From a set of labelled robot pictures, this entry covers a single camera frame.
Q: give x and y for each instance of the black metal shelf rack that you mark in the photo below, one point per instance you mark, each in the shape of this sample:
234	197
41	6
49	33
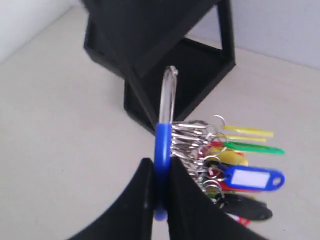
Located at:
138	39

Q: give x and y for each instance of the colourful key tag bunch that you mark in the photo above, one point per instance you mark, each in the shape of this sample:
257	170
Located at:
214	158

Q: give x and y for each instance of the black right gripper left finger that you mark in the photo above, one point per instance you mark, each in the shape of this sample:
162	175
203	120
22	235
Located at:
130	217

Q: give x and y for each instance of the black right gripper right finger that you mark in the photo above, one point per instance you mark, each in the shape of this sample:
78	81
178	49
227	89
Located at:
193	216

